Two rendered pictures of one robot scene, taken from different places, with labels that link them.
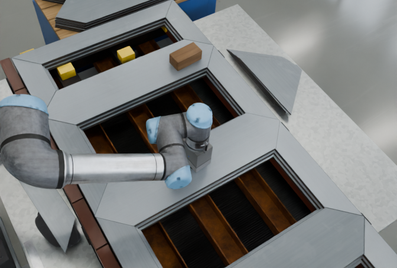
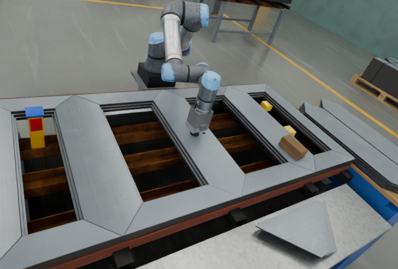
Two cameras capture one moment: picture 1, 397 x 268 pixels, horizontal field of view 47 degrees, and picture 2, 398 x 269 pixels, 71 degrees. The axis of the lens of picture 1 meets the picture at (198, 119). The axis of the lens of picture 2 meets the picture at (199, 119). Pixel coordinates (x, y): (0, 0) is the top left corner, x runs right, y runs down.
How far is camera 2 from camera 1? 1.38 m
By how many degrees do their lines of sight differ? 61
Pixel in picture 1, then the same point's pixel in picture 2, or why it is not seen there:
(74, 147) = not seen: hidden behind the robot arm
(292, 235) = (122, 169)
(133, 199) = (170, 103)
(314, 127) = (246, 255)
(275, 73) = (305, 227)
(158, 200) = (168, 112)
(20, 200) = not seen: hidden behind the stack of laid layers
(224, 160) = (196, 149)
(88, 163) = (171, 24)
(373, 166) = not seen: outside the picture
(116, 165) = (170, 35)
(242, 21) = (369, 224)
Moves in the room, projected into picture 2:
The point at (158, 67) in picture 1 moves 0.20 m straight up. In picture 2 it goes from (279, 135) to (296, 103)
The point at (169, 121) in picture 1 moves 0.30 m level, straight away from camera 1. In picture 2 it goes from (205, 68) to (272, 84)
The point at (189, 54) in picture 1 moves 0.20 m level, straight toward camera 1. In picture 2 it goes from (293, 144) to (253, 134)
